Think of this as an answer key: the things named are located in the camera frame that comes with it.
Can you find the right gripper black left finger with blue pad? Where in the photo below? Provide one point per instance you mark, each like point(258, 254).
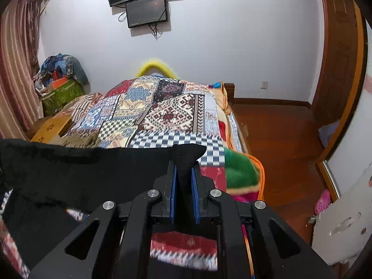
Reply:
point(163, 210)

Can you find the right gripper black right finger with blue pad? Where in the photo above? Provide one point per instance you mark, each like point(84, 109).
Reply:
point(201, 185)

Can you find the black pants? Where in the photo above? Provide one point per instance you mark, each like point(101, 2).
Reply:
point(45, 181)

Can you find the colourful fleece blanket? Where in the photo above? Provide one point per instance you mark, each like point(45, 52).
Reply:
point(245, 175)

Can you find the patchwork patterned bedspread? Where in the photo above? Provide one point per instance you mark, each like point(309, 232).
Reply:
point(143, 113)

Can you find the folded khaki pants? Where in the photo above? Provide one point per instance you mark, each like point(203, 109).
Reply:
point(76, 140)

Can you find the yellow plush headboard item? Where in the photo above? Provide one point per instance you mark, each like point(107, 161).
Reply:
point(158, 66)

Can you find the pink croc shoe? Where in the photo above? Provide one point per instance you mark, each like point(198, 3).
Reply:
point(323, 202)

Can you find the wooden lap tray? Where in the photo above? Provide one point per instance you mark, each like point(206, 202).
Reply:
point(54, 126)

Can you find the green patterned storage box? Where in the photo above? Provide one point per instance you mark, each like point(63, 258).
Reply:
point(56, 100)

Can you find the orange box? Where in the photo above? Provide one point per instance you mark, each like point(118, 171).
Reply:
point(57, 83)

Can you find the pile of blue clothes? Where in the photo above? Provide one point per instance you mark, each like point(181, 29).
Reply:
point(65, 64)

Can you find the striped pink curtain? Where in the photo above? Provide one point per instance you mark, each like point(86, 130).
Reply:
point(20, 105)

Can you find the brown wooden door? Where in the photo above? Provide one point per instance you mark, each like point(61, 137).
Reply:
point(343, 64)

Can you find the white wall socket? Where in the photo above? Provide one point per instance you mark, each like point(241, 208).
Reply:
point(264, 85)

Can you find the small black wall monitor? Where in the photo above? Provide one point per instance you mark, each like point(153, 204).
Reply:
point(146, 12)

